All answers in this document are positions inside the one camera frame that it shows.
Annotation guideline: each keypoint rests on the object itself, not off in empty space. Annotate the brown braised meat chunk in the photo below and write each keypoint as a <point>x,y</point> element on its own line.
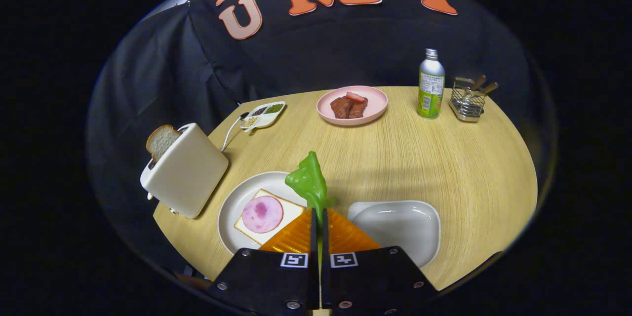
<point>345,108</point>

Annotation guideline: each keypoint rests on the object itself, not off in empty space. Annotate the white bread slice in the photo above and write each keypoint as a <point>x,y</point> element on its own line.
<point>291,210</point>

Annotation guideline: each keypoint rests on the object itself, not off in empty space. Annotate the square white plate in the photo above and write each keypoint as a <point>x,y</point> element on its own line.
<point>400,227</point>

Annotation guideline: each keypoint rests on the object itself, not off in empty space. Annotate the round white plate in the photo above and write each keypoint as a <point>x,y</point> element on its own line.
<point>232,205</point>

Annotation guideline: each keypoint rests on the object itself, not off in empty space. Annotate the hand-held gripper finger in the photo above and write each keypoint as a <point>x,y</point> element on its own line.
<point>324,256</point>
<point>314,256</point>

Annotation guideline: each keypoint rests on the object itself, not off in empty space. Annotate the pink ham slice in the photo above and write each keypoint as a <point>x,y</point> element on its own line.
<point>261,214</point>

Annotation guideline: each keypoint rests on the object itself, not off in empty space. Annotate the toasted brown bread slice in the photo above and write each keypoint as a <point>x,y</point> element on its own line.
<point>160,140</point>

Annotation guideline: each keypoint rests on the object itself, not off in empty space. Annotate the black backdrop cloth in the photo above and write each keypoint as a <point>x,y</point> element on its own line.
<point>296,49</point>

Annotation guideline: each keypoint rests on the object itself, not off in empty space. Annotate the pink round plate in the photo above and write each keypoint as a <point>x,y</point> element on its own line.
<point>377,101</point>

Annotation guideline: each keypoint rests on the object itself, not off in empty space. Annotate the green lettuce leaf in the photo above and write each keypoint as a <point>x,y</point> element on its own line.
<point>311,182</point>

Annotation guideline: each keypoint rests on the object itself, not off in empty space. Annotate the white divided condiment dish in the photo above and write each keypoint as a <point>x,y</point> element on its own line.
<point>264,113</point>

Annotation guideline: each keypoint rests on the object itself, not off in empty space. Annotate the silver bottle with green label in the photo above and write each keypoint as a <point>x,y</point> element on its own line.
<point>431,89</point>

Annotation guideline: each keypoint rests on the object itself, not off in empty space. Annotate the red meat slice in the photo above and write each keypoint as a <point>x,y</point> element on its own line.
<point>355,96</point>

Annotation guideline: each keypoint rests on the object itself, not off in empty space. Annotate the white toaster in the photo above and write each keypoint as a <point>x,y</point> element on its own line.
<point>190,173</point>

